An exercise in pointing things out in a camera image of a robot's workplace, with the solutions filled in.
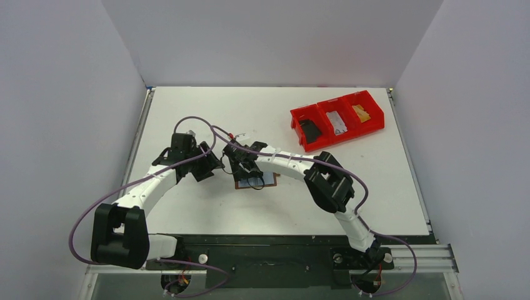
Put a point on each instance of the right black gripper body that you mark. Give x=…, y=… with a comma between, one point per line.
x=240, y=166

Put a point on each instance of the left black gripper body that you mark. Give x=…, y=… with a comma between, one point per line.
x=195, y=152

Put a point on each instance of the brown leather card holder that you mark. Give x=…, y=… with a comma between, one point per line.
x=268, y=179

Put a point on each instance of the black VIP card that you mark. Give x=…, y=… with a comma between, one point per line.
x=310, y=131

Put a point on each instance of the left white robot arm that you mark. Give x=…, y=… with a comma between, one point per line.
x=120, y=235

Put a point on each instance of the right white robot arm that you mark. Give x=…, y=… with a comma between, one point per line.
x=329, y=185

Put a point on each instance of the silver card in bin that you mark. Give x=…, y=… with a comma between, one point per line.
x=339, y=127

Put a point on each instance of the gold card in bin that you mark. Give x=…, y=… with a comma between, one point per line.
x=362, y=114

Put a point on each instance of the red left bin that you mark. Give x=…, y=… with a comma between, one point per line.
x=315, y=114

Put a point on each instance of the red bin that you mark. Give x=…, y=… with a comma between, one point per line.
x=315, y=114
x=341, y=116
x=377, y=121

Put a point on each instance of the red middle bin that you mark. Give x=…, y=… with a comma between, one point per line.
x=341, y=116

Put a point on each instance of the red right bin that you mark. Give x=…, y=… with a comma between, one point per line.
x=377, y=121

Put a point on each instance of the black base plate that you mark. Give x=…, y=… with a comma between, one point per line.
x=237, y=261

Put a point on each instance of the aluminium rail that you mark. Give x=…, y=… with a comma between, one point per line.
x=435, y=258

